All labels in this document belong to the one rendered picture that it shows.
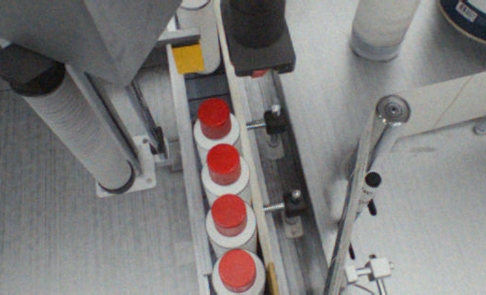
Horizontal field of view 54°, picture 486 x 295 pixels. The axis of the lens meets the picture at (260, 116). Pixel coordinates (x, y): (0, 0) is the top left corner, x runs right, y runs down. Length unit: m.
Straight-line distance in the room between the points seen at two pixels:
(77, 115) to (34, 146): 0.48
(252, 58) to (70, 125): 0.22
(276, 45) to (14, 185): 0.48
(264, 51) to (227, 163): 0.12
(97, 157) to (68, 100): 0.08
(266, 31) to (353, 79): 0.31
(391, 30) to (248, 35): 0.30
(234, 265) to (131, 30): 0.25
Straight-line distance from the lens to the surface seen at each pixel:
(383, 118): 0.52
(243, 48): 0.50
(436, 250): 0.69
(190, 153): 0.61
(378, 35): 0.74
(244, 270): 0.44
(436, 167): 0.73
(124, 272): 0.72
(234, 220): 0.45
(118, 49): 0.25
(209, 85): 0.75
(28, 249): 0.77
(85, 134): 0.37
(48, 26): 0.26
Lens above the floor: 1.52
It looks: 63 degrees down
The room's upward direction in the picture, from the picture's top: 1 degrees clockwise
